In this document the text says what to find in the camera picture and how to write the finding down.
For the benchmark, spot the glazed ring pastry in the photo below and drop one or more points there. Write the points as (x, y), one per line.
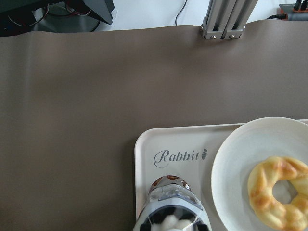
(278, 193)

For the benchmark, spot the tea bottle slot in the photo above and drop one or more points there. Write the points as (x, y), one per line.
(172, 206)

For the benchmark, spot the cream serving tray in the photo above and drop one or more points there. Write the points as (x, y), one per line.
(186, 152)

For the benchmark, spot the white round plate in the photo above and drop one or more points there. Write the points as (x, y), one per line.
(247, 146)

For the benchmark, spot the aluminium frame post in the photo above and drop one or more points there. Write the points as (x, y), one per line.
(226, 19)

